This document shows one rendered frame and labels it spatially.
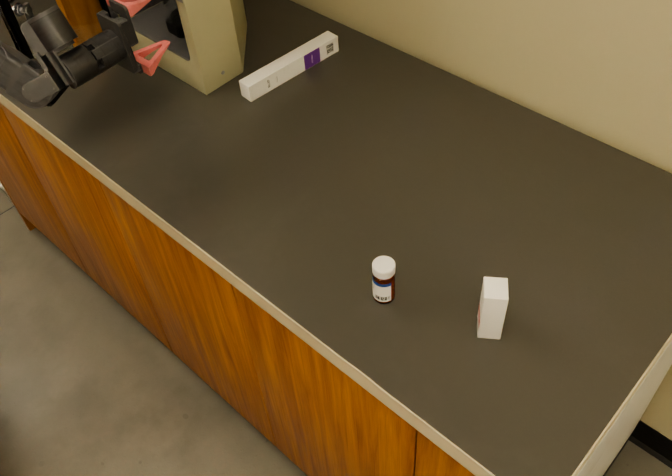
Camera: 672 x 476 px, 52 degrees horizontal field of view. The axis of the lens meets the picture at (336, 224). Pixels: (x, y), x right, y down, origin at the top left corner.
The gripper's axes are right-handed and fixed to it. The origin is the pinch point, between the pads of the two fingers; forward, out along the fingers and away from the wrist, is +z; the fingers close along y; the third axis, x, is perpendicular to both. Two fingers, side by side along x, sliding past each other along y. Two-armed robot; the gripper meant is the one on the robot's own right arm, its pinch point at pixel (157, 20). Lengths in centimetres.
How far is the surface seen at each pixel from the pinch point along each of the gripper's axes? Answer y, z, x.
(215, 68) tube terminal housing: -22.7, 15.0, 8.7
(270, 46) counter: -28.1, 33.3, 11.3
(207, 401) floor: -121, -19, 6
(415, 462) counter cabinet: -54, -17, -71
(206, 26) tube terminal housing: -12.3, 15.3, 8.5
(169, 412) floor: -121, -29, 12
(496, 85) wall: -30, 54, -39
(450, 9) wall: -16, 54, -26
